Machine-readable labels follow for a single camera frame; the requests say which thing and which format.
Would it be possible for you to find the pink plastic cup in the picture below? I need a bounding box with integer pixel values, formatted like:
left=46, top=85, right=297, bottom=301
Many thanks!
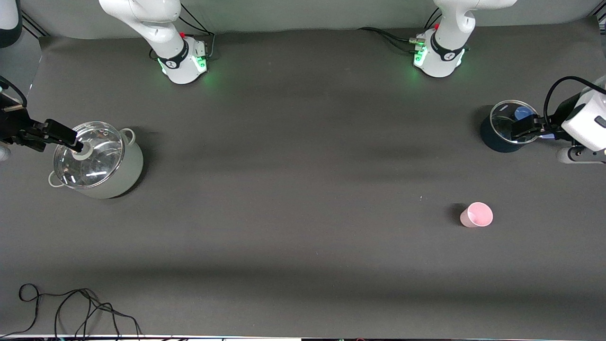
left=460, top=202, right=494, bottom=228

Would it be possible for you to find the glass lid with blue knob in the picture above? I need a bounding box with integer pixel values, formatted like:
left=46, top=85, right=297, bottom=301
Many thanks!
left=490, top=99, right=541, bottom=144

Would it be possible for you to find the dark blue saucepan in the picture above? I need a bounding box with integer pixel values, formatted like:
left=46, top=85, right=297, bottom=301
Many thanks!
left=480, top=100, right=556, bottom=153

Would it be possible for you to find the glass lid with grey knob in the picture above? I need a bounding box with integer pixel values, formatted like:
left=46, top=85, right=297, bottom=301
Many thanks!
left=53, top=121, right=125, bottom=189

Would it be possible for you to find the grey-white stock pot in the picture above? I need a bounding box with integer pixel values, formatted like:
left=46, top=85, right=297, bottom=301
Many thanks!
left=47, top=122, right=144, bottom=199

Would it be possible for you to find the dark grey table mat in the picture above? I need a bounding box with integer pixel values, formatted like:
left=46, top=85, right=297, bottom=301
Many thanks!
left=0, top=19, right=606, bottom=338

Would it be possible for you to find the thin black loose cable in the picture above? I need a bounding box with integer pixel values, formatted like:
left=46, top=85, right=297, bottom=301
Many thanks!
left=0, top=283, right=143, bottom=338

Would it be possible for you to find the black arm base cable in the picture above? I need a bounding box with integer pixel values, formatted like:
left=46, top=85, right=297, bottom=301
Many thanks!
left=357, top=27, right=423, bottom=54
left=179, top=2, right=217, bottom=61

